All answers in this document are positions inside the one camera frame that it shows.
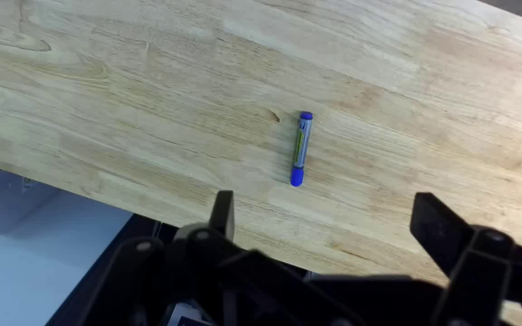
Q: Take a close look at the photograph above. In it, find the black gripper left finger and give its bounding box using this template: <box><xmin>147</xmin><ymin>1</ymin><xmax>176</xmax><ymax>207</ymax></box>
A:
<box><xmin>81</xmin><ymin>187</ymin><xmax>359</xmax><ymax>326</ymax></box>

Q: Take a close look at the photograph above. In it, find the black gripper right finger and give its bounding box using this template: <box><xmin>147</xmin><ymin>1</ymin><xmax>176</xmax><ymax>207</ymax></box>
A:
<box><xmin>409</xmin><ymin>191</ymin><xmax>522</xmax><ymax>326</ymax></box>

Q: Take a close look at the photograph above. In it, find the blue marker pen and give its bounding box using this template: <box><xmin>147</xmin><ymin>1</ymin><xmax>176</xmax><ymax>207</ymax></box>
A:
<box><xmin>288</xmin><ymin>108</ymin><xmax>315</xmax><ymax>187</ymax></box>

